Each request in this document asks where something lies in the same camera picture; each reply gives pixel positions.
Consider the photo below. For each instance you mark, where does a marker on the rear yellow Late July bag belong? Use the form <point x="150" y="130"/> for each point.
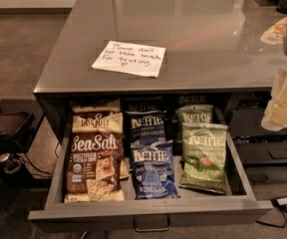
<point x="97" y="106"/>

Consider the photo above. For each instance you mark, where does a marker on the white handwritten paper note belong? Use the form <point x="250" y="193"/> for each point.
<point x="128" y="58"/>

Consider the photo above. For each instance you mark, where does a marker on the front green Kettle chip bag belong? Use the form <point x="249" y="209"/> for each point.
<point x="204" y="156"/>

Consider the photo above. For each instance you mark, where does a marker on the yellow Late July chip bag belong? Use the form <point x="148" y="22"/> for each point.
<point x="99" y="122"/>

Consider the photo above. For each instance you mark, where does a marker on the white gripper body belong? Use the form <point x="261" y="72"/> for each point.
<point x="276" y="34"/>

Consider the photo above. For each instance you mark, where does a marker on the metal drawer handle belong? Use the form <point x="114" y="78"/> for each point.
<point x="151" y="224"/>

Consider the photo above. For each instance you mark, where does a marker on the middle blue Kettle chip bag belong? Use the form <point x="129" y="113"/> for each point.
<point x="146" y="127"/>

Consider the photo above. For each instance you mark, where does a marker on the blue kettle chip bag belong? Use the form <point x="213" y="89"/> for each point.
<point x="146" y="127"/>
<point x="152" y="170"/>

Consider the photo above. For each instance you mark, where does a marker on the open grey top drawer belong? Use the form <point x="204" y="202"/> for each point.
<point x="191" y="208"/>

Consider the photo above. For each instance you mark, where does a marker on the rear dark Kettle chip bag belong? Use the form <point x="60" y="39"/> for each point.
<point x="144" y="104"/>

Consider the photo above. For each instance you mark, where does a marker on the front blue Kettle chip bag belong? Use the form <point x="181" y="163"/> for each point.
<point x="152" y="170"/>

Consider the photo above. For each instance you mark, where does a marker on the brown Sea Salt chip bag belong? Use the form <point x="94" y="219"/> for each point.
<point x="88" y="147"/>

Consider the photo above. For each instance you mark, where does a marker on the grey cabinet with counter top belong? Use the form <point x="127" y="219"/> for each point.
<point x="211" y="46"/>

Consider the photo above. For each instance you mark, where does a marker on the lower black drawers at right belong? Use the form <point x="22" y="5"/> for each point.
<point x="263" y="153"/>

